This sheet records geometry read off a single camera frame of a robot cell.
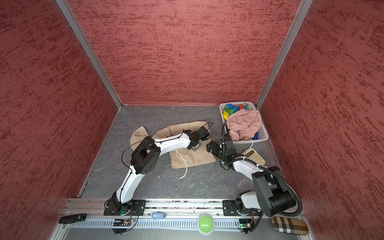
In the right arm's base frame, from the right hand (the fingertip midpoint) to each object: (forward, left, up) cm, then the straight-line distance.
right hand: (210, 150), depth 91 cm
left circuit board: (-35, +48, -6) cm, 59 cm away
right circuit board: (-38, -14, -4) cm, 41 cm away
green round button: (-37, +5, -2) cm, 37 cm away
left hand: (+7, +12, -2) cm, 14 cm away
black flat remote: (-33, +70, 0) cm, 78 cm away
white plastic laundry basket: (+33, -11, +6) cm, 36 cm away
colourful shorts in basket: (+28, -16, +8) cm, 34 cm away
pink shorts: (+14, -22, +8) cm, 28 cm away
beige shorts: (-2, +16, -3) cm, 17 cm away
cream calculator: (-2, -26, -2) cm, 26 cm away
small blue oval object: (-33, +29, -4) cm, 44 cm away
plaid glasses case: (-39, -33, 0) cm, 51 cm away
